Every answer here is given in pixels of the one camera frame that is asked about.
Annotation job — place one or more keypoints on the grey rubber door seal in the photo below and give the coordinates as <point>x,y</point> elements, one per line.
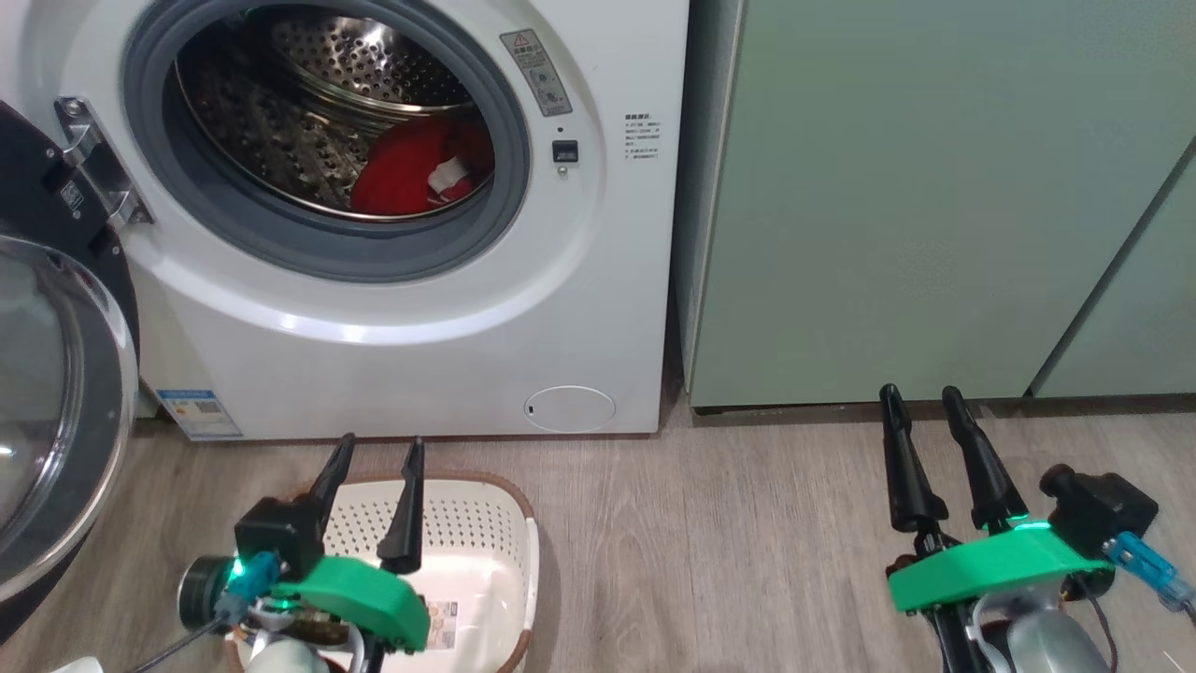
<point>374,248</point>

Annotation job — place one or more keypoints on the blue right camera connector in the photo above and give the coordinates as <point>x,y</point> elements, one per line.
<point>1149,570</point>

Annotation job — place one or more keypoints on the blue white energy label sticker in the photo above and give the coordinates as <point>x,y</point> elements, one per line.
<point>198,415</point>

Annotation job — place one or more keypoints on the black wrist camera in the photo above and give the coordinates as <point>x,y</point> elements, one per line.
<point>276,537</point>
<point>1098,509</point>

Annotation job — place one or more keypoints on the white garment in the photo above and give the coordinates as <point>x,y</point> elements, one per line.
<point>448,174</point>

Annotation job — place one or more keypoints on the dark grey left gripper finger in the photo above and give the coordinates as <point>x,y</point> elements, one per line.
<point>334,481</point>
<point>406,533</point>

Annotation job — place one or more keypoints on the blue left camera connector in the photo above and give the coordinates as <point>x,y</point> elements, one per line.
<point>248,584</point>

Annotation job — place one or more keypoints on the basket product label sticker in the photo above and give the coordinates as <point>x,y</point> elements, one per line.
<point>441,626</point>

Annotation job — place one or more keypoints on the black door lock socket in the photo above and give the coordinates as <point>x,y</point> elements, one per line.
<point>565,151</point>

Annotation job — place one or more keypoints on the round dark washing machine door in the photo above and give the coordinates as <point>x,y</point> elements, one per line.
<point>56,421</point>

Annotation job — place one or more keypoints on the metal door hinge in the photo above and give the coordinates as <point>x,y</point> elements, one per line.
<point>98,164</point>

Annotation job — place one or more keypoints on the blue camera connector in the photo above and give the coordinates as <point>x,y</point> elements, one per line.
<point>248,584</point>
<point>1149,570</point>

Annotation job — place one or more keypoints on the narrow sage green cabinet panel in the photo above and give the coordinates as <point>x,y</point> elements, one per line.
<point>1131,318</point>

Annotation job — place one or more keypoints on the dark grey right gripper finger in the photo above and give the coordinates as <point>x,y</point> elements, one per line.
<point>990,486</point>
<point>906,486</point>

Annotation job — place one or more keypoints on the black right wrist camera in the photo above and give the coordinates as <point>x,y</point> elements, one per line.
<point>1098,509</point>

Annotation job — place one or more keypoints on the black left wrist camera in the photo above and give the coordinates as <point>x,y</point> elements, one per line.
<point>276,537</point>

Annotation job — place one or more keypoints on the steel perforated washer drum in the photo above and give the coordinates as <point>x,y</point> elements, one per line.
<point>271,140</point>

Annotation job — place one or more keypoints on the round drain filter cover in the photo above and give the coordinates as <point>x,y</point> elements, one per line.
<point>570,409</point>

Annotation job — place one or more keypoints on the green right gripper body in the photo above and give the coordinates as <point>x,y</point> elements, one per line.
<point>990,565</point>

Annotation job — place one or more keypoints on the black cylinder with green light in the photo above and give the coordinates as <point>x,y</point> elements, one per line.
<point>201,594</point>

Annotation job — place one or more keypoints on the white front-load washing machine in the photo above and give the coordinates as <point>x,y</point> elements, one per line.
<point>420,346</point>

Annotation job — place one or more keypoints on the wide sage green cabinet panel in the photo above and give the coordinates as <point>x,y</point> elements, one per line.
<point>888,206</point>

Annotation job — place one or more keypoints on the cream perforated laundry basket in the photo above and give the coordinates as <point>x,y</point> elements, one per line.
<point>476,561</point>

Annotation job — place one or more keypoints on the black text instruction sticker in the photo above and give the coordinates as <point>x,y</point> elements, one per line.
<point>643,137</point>

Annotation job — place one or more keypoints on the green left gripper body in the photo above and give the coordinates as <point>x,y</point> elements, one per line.
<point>364,594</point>

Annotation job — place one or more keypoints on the red garment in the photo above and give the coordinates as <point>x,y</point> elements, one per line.
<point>397,173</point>

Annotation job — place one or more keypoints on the grey warning sticker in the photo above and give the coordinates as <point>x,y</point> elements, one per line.
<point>537,73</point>

